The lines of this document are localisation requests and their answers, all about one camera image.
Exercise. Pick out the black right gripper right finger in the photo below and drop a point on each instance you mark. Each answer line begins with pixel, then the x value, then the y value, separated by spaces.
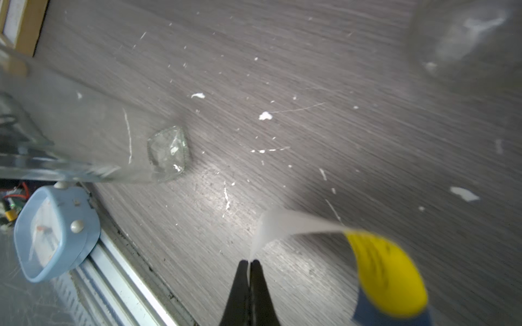
pixel 262 310

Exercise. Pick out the circuit board with wires left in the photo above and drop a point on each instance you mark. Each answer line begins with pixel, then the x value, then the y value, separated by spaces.
pixel 14 196

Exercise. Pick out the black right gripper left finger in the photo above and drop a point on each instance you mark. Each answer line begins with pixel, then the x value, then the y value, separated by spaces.
pixel 236 312

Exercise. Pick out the light blue alarm clock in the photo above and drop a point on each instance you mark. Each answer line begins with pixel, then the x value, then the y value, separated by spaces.
pixel 55 232

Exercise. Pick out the tall clear bottle yellow label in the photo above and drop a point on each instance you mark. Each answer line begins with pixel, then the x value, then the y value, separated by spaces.
pixel 467 46

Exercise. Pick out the wooden picture frame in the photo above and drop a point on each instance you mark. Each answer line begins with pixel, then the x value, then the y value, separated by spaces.
pixel 21 24

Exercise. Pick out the small clear bottle with cork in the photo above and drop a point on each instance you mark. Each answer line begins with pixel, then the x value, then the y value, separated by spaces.
pixel 55 128

